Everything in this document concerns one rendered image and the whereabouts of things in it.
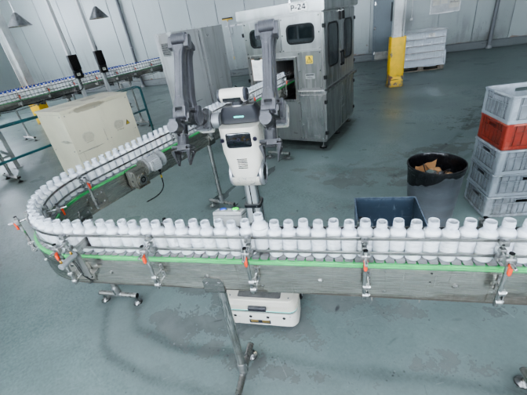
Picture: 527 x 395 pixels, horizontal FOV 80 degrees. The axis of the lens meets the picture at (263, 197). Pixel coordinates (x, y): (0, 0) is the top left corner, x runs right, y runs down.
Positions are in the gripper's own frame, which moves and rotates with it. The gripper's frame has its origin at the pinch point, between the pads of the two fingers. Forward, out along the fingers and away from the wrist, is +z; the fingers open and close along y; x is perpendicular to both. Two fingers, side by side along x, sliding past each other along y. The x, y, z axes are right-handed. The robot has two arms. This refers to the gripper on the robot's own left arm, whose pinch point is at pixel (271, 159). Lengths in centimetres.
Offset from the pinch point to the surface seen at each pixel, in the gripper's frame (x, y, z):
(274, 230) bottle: -21.7, 3.0, 31.4
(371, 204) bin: 35, 49, 24
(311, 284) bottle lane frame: -12, 16, 55
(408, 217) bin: 39, 68, 32
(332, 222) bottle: -23.4, 25.3, 29.4
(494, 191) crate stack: 164, 172, 19
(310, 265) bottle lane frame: -17, 16, 46
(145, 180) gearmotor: 78, -112, -3
